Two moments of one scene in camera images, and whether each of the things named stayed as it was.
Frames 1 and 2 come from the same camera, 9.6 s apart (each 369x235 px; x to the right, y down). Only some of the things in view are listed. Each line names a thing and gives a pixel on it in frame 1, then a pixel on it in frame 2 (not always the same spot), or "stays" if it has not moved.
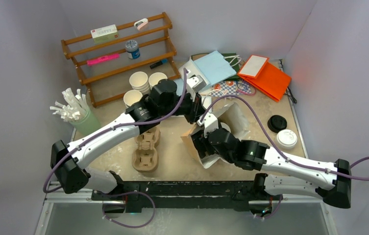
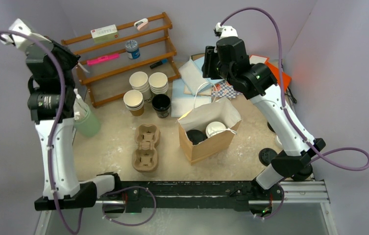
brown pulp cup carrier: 144,156 stays
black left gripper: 196,108 -> 73,58
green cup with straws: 74,109 stays
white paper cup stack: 139,81 stays
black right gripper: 201,141 -> 211,57
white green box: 106,33 stays
